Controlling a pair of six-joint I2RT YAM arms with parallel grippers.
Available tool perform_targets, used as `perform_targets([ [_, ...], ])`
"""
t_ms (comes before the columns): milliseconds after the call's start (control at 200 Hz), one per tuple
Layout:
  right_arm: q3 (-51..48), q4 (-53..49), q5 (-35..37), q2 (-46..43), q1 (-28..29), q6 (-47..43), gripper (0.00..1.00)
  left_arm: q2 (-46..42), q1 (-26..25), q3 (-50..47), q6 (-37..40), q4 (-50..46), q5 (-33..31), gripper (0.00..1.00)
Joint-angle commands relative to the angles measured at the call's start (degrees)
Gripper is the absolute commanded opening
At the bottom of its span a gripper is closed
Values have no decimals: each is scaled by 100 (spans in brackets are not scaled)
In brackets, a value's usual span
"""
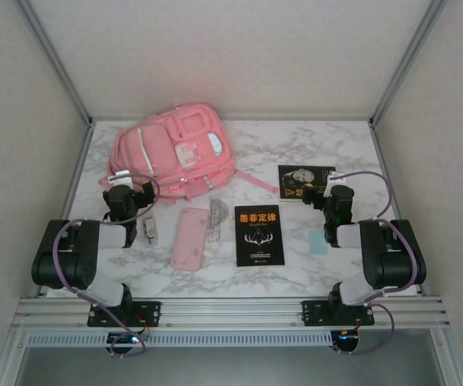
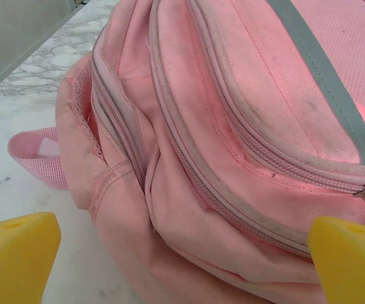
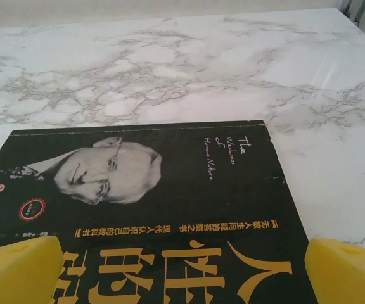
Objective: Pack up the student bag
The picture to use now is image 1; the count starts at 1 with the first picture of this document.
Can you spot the black book with portrait cover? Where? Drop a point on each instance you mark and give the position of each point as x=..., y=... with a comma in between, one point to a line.
x=296, y=179

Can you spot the pink school backpack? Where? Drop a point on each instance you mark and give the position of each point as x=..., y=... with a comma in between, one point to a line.
x=175, y=161

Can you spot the pink pencil case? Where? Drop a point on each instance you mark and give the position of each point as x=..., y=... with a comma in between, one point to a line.
x=189, y=241

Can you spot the black book with orange title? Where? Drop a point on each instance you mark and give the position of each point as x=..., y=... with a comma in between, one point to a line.
x=259, y=237

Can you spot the clear straight ruler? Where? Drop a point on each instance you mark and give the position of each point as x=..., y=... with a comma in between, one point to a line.
x=214, y=229

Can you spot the clear protractor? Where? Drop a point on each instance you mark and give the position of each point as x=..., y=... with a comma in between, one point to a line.
x=218, y=209

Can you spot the clear plastic ruler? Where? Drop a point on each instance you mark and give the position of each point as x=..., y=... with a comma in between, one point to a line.
x=219, y=221

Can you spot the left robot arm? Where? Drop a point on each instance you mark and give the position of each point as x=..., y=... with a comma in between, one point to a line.
x=62, y=265

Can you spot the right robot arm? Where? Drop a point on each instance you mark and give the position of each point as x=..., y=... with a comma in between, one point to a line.
x=396, y=261

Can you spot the aluminium table side rail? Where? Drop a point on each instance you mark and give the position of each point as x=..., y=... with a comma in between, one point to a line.
x=382, y=161
x=68, y=201

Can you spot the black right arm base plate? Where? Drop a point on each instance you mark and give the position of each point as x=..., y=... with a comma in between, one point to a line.
x=314, y=313

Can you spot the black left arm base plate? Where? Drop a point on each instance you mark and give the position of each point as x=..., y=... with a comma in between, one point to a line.
x=151, y=313

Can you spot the aluminium frame crossbar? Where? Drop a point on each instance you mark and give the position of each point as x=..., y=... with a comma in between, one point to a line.
x=231, y=118

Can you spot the aluminium mounting rail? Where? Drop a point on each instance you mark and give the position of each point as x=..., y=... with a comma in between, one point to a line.
x=231, y=311

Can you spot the aluminium frame post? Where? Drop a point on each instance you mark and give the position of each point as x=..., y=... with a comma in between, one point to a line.
x=56, y=60
x=408, y=60

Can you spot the aluminium lower frame leg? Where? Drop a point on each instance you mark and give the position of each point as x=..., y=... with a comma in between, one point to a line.
x=449, y=358
x=9, y=358

